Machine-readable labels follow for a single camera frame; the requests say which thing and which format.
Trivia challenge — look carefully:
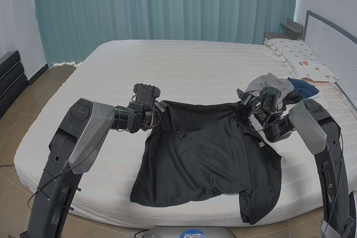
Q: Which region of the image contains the pile of clothes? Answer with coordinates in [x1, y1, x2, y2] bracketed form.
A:
[245, 73, 326, 113]

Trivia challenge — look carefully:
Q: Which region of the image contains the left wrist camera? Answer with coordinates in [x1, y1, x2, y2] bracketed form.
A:
[152, 87, 162, 105]

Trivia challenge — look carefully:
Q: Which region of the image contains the bed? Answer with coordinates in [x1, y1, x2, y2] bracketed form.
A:
[14, 10, 357, 227]

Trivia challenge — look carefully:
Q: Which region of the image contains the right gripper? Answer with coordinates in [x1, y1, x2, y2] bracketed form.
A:
[237, 88, 261, 110]

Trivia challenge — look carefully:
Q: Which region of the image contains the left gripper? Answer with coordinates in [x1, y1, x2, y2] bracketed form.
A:
[151, 100, 169, 115]

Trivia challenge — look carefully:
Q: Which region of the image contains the black chest of drawers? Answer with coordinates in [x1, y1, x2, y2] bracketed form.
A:
[0, 50, 29, 120]

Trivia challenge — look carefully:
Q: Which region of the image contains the black T-shirt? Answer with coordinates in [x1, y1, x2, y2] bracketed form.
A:
[130, 100, 285, 225]

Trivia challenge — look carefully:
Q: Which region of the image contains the grey bedside table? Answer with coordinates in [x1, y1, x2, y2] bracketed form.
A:
[264, 18, 304, 41]

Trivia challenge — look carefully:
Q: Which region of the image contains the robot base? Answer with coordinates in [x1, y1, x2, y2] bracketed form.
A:
[141, 226, 234, 238]

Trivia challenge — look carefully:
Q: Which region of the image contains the white printed pillow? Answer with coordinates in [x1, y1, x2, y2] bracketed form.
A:
[263, 38, 338, 83]

